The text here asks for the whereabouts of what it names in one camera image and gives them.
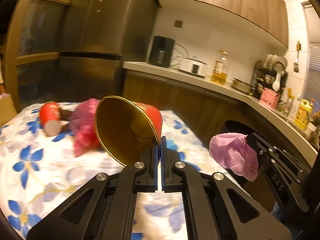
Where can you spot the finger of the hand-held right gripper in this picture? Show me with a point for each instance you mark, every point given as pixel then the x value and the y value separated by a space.
pixel 265 145

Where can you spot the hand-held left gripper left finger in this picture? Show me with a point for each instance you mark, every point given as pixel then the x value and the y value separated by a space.
pixel 156 160

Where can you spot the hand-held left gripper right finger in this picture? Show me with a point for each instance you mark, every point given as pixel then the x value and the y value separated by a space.
pixel 163 160

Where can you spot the black trash bin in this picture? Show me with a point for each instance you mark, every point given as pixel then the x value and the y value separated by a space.
pixel 235 127

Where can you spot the purple plastic bag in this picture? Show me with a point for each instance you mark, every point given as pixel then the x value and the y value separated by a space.
pixel 230 152

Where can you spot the red paper cup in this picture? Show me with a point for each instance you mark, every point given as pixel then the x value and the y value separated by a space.
pixel 50 115
pixel 150 115

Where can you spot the magenta plastic bag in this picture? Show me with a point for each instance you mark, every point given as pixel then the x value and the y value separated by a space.
pixel 85 122

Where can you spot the person's right forearm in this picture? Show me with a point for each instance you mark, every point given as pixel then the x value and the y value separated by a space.
pixel 277 211

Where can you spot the white bottle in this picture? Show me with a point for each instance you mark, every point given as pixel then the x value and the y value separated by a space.
pixel 293 110

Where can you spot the pink utensil holder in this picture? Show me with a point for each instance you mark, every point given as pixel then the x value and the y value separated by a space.
pixel 268 97

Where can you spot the yellow detergent bottle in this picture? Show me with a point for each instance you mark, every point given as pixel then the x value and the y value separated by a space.
pixel 302 113

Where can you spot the white spoon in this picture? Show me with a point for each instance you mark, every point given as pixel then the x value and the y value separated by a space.
pixel 275 83

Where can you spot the wooden base cabinet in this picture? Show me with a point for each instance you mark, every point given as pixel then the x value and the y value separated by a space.
pixel 175 97

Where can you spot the black dish rack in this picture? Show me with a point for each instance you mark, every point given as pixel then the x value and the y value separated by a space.
pixel 265 75

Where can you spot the hanging metal spatula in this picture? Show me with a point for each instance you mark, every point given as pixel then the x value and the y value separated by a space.
pixel 296 67

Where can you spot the cooking oil bottle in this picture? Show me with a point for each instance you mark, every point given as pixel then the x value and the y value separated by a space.
pixel 219 72

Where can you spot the grey kitchen countertop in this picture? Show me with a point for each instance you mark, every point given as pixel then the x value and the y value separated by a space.
pixel 140 66

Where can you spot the white rice cooker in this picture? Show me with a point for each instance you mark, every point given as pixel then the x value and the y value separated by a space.
pixel 192 66

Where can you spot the dark brown wrapper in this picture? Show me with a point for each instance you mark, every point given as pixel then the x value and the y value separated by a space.
pixel 65 115

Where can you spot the window blind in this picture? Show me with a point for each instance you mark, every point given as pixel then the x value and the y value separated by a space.
pixel 313 55

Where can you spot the blue floral blanket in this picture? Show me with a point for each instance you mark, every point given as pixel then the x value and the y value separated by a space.
pixel 50 180

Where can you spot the black air fryer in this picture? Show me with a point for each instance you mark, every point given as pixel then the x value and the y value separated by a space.
pixel 161 51

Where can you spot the dark steel refrigerator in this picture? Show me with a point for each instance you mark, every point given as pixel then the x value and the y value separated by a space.
pixel 100 30

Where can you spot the wooden glass door cabinet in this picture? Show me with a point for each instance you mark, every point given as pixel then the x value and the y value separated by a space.
pixel 37 56

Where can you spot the cardboard box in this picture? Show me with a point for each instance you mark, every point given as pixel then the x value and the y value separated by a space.
pixel 6 110

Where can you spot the brown wall socket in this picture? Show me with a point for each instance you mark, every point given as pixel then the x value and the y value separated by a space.
pixel 178 23

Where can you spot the wooden wall cabinet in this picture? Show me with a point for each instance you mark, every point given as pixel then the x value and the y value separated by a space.
pixel 225 2

